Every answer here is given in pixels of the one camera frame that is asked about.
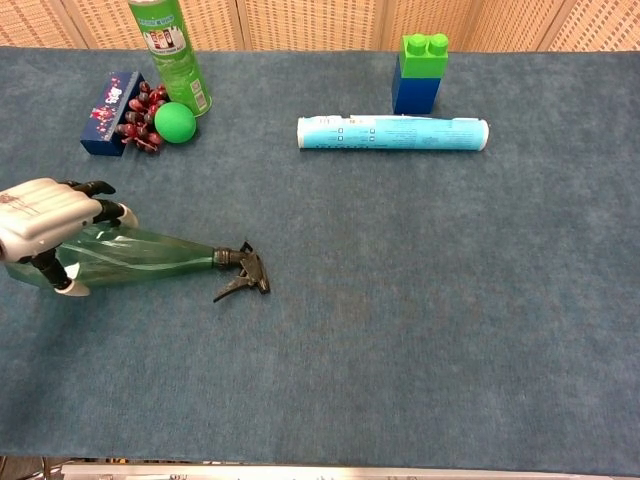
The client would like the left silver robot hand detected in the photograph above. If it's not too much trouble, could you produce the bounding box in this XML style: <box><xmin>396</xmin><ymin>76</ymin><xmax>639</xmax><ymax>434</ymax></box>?
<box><xmin>0</xmin><ymin>177</ymin><xmax>140</xmax><ymax>298</ymax></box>

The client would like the green transparent spray bottle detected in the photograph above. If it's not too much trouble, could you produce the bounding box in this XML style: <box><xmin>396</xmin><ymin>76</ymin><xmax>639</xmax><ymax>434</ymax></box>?
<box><xmin>3</xmin><ymin>222</ymin><xmax>271</xmax><ymax>305</ymax></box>

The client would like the dark blue printed box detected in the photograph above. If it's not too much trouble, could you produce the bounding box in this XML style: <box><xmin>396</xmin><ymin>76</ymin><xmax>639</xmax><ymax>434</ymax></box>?
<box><xmin>79</xmin><ymin>70</ymin><xmax>146</xmax><ymax>157</ymax></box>

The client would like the red grape bunch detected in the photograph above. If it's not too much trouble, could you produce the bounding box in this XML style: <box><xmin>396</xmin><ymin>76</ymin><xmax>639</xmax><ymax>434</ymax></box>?
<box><xmin>114</xmin><ymin>82</ymin><xmax>169</xmax><ymax>153</ymax></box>

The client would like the green ball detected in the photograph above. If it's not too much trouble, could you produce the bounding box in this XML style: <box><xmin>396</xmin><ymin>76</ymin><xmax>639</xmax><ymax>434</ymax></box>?
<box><xmin>152</xmin><ymin>102</ymin><xmax>197</xmax><ymax>146</ymax></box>

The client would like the green cylindrical can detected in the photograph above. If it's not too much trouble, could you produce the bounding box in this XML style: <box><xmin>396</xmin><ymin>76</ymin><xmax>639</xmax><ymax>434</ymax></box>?
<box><xmin>127</xmin><ymin>0</ymin><xmax>214</xmax><ymax>119</ymax></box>

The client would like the blue felt table cloth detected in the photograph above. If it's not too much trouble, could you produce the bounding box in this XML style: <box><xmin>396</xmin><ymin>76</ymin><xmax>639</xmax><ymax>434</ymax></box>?
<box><xmin>0</xmin><ymin>45</ymin><xmax>640</xmax><ymax>476</ymax></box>

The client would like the wicker folding screen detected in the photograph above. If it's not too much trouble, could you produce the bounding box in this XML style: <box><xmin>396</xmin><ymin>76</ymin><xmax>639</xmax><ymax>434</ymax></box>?
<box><xmin>0</xmin><ymin>0</ymin><xmax>640</xmax><ymax>53</ymax></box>

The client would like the light blue rolled tube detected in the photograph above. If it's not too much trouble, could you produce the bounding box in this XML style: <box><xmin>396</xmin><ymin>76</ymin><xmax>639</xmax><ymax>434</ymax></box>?
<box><xmin>296</xmin><ymin>114</ymin><xmax>491</xmax><ymax>153</ymax></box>

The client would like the blue toy brick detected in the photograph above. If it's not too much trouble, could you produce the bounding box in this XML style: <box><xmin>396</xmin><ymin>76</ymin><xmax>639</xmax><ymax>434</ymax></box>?
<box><xmin>392</xmin><ymin>53</ymin><xmax>443</xmax><ymax>116</ymax></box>

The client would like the green toy brick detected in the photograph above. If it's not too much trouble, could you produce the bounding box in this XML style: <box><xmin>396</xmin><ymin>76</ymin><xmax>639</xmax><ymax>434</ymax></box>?
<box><xmin>402</xmin><ymin>32</ymin><xmax>450</xmax><ymax>80</ymax></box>

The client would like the aluminium table rail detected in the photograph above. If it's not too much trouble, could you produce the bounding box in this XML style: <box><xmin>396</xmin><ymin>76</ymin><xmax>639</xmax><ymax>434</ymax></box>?
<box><xmin>59</xmin><ymin>462</ymin><xmax>640</xmax><ymax>480</ymax></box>

